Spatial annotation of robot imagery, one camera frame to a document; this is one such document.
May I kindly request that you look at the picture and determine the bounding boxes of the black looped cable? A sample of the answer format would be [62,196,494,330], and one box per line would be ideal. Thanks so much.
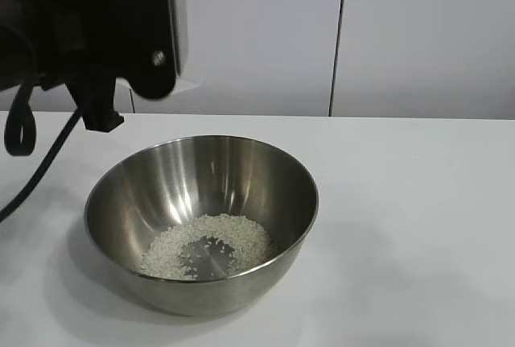
[0,23,38,158]

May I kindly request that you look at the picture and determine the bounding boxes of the thick black cable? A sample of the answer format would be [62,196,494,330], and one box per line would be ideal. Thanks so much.
[0,108,82,224]

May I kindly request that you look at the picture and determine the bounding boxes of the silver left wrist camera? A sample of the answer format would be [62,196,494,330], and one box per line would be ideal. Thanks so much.
[107,0,192,101]

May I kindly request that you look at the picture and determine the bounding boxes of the white rice grains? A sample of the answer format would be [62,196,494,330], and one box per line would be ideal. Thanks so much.
[140,213,273,282]

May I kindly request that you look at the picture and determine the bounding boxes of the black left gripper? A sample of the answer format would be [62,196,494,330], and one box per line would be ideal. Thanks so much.
[37,0,125,134]

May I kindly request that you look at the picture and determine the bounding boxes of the stainless steel mixing bowl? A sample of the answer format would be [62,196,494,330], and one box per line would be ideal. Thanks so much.
[83,134,320,316]

